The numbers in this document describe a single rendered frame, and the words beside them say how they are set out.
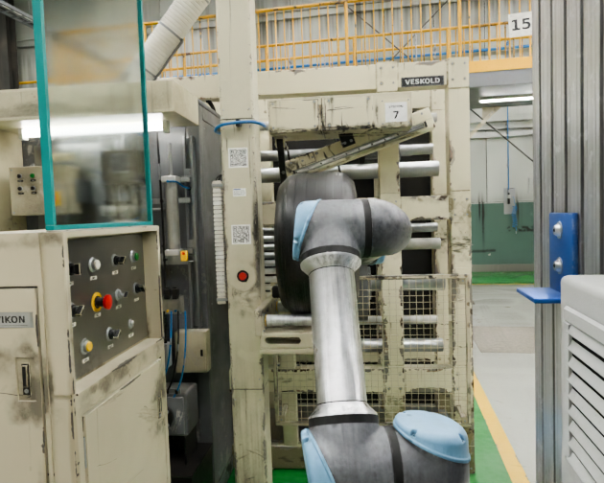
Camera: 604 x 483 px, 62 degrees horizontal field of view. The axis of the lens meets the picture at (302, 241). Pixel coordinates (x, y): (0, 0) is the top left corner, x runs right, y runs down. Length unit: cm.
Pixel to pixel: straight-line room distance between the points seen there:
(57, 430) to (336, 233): 78
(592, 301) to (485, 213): 1055
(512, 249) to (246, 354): 942
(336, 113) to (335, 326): 142
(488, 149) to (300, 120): 908
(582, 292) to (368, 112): 182
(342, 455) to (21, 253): 82
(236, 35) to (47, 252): 114
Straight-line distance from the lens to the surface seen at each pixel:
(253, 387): 202
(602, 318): 38
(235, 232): 192
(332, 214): 93
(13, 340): 130
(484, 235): 1094
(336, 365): 86
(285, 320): 185
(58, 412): 129
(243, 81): 197
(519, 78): 741
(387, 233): 95
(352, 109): 217
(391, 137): 229
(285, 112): 219
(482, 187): 1101
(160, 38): 242
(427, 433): 83
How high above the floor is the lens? 129
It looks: 3 degrees down
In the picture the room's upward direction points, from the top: 2 degrees counter-clockwise
